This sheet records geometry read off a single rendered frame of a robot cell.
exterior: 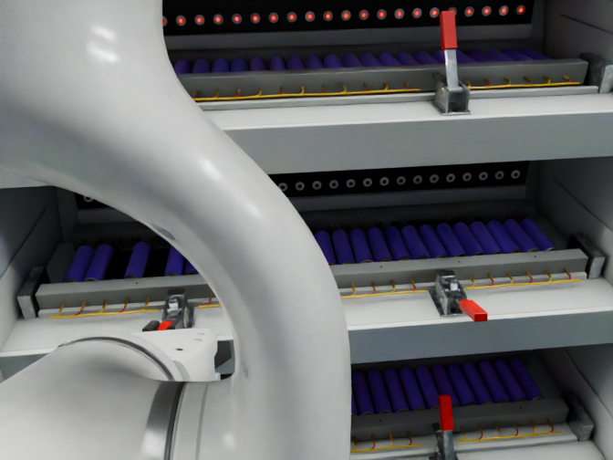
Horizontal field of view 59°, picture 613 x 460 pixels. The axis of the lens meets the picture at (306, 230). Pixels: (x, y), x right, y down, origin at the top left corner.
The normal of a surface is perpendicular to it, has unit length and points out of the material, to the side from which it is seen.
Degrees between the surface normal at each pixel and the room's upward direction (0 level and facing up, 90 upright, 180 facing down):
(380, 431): 110
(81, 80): 66
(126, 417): 25
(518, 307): 20
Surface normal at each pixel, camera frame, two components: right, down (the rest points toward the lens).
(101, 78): 0.50, -0.37
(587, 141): 0.10, 0.51
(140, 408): 0.21, -0.90
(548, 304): -0.01, -0.85
